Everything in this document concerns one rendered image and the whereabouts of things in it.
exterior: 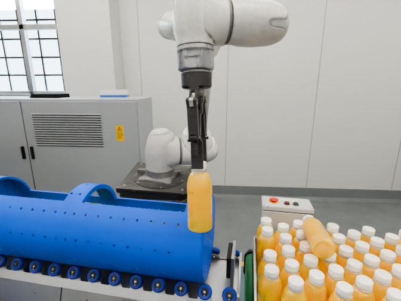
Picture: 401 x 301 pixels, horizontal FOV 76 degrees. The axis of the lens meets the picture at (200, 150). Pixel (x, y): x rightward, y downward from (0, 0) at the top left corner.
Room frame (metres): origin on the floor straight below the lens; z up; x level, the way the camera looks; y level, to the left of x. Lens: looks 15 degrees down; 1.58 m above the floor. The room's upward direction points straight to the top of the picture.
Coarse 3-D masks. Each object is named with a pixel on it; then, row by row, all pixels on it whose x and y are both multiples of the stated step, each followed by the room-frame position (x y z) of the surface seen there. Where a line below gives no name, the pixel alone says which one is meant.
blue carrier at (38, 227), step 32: (0, 192) 0.96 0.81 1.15; (32, 192) 1.03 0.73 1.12; (64, 192) 1.01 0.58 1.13; (0, 224) 0.75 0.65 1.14; (32, 224) 0.73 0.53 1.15; (64, 224) 0.71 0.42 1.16; (96, 224) 0.70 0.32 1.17; (128, 224) 0.68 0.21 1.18; (160, 224) 0.67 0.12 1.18; (32, 256) 0.74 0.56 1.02; (64, 256) 0.70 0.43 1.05; (96, 256) 0.68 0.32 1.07; (128, 256) 0.65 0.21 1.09; (160, 256) 0.64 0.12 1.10; (192, 256) 0.62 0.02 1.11
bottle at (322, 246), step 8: (304, 224) 0.77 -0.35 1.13; (312, 224) 0.74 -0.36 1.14; (320, 224) 0.74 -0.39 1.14; (304, 232) 0.75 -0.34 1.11; (312, 232) 0.70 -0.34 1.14; (320, 232) 0.69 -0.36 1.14; (312, 240) 0.67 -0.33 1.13; (320, 240) 0.65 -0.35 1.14; (328, 240) 0.65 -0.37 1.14; (312, 248) 0.66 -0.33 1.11; (320, 248) 0.65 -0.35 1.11; (328, 248) 0.65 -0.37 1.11; (320, 256) 0.65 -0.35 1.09; (328, 256) 0.65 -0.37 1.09
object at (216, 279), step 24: (48, 264) 0.82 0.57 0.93; (216, 264) 0.82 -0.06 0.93; (240, 264) 0.80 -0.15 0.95; (0, 288) 0.76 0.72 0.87; (24, 288) 0.75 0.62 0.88; (48, 288) 0.74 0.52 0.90; (144, 288) 0.70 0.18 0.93; (168, 288) 0.70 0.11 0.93; (192, 288) 0.70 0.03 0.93; (216, 288) 0.70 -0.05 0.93
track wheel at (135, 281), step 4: (132, 276) 0.70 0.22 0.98; (136, 276) 0.70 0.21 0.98; (140, 276) 0.70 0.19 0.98; (132, 280) 0.69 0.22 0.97; (136, 280) 0.69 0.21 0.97; (140, 280) 0.69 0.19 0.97; (132, 284) 0.68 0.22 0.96; (136, 284) 0.68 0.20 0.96; (140, 284) 0.68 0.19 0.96; (132, 288) 0.68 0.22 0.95; (136, 288) 0.68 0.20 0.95
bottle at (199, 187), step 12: (192, 180) 0.61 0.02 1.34; (204, 180) 0.60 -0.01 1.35; (192, 192) 0.60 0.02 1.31; (204, 192) 0.60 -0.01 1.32; (192, 204) 0.60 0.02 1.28; (204, 204) 0.59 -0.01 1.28; (192, 216) 0.59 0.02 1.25; (204, 216) 0.59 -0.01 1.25; (192, 228) 0.59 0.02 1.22; (204, 228) 0.59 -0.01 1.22
